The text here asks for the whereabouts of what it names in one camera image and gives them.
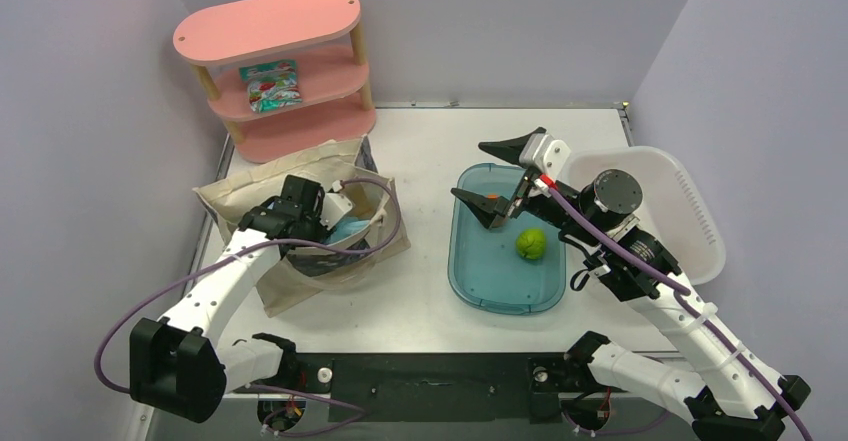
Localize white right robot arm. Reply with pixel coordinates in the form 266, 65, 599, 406
453, 169, 811, 440

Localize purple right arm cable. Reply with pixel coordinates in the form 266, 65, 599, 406
539, 176, 815, 441

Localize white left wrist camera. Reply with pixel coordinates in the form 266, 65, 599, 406
321, 180, 354, 231

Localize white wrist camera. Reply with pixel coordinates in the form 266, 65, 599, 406
321, 180, 354, 231
518, 133, 572, 181

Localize pink three-tier shelf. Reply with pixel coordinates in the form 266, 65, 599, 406
173, 0, 376, 163

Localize green round fruit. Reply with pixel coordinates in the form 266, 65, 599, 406
515, 228, 547, 261

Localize light blue plastic grocery bag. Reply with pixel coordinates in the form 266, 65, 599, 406
325, 217, 369, 245

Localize beige canvas tote bag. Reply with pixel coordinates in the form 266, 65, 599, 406
195, 136, 410, 317

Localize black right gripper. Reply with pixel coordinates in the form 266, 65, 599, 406
454, 132, 607, 246

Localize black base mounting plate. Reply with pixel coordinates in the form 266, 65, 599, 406
231, 351, 631, 426

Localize white plastic basket tub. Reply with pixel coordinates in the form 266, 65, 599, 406
560, 146, 727, 286

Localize teal transparent plastic tub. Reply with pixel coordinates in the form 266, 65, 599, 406
447, 200, 566, 315

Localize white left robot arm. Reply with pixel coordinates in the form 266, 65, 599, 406
128, 148, 405, 423

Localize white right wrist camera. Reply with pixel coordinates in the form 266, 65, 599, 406
518, 133, 572, 181

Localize green candy packet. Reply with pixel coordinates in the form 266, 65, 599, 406
238, 59, 303, 114

